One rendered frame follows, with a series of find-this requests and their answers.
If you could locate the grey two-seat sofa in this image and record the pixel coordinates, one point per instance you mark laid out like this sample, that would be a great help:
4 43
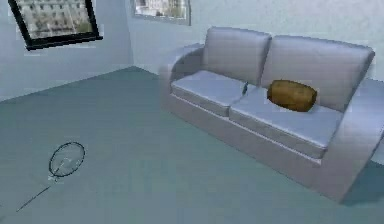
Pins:
293 133

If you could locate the small dark remote control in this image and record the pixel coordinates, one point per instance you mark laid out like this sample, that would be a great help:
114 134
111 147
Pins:
245 88

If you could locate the brown oval cushion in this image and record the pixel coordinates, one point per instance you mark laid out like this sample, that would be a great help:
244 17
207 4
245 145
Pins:
292 95

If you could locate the grey framed window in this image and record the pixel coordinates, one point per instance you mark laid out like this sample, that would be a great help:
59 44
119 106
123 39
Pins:
163 10

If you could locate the black tennis racket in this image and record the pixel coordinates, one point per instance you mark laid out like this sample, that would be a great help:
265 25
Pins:
66 161

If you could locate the black framed window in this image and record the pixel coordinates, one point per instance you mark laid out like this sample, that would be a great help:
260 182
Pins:
55 20

